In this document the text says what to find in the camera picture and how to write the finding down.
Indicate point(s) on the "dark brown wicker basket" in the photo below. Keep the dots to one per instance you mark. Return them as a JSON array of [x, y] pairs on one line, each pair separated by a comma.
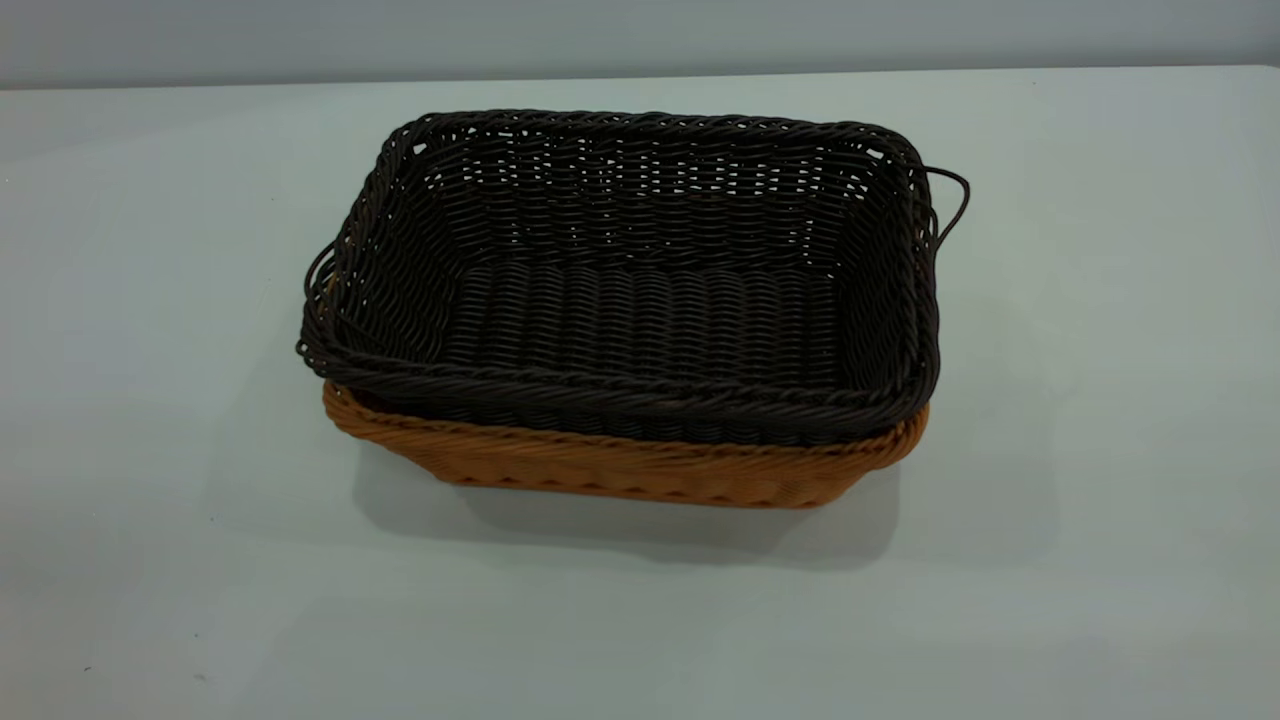
[[640, 320]]

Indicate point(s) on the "orange-brown wicker basket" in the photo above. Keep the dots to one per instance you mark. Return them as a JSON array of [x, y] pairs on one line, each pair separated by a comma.
[[620, 470]]

